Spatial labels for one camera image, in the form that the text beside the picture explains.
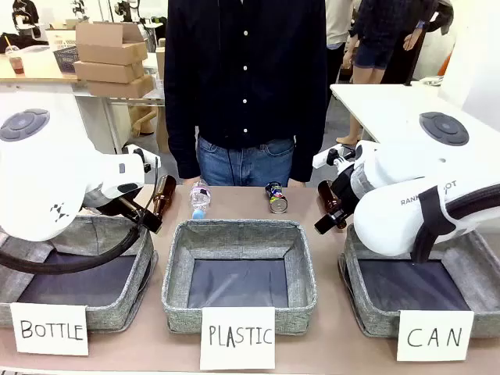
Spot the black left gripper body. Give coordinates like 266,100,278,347
96,194,148,224

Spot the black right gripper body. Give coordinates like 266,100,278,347
330,166,361,215

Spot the person's right forearm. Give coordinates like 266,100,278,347
164,89,201,180

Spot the person's left forearm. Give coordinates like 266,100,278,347
289,89,328,188

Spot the dark blue drink can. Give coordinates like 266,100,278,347
265,181,289,215

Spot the grey fabric basket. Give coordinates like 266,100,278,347
161,219,319,335
337,223,500,339
0,213,159,334

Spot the white paper sign CAN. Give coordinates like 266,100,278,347
395,309,475,363

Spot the brown glass bottle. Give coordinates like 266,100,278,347
151,174,177,220
316,180,348,230

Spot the clear plastic water bottle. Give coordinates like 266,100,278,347
189,180,213,220

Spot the mannequin leg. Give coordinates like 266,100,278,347
130,104,158,138

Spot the flat cardboard box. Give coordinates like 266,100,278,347
86,73,155,100
73,59,146,84

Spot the white paper sign PLASTIC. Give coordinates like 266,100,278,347
199,306,277,371

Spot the white paper sign BOTTLE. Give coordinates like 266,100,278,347
9,302,91,357

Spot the person in dark shirt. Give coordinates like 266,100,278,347
163,0,328,188

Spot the mannequin in plaid shirt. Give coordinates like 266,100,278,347
342,0,441,85

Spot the wooden table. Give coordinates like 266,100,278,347
0,52,89,85

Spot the black plastic crate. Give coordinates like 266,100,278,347
52,45,80,74

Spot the bystander in white shirt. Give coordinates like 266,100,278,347
325,0,355,81

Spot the open cardboard box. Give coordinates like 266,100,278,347
74,20,149,66

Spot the white plastic crate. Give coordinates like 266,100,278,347
45,28,77,52

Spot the plastic cup with drink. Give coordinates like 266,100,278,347
4,44,26,77

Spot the black bag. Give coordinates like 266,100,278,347
0,32,48,55

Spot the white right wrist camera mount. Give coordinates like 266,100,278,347
312,145,359,171

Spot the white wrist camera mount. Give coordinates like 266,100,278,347
122,143,162,173
312,145,359,171

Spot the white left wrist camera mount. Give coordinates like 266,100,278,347
122,143,162,173

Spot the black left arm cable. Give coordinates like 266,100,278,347
0,155,162,276

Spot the black right arm cable sleeve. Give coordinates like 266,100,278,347
409,182,500,265

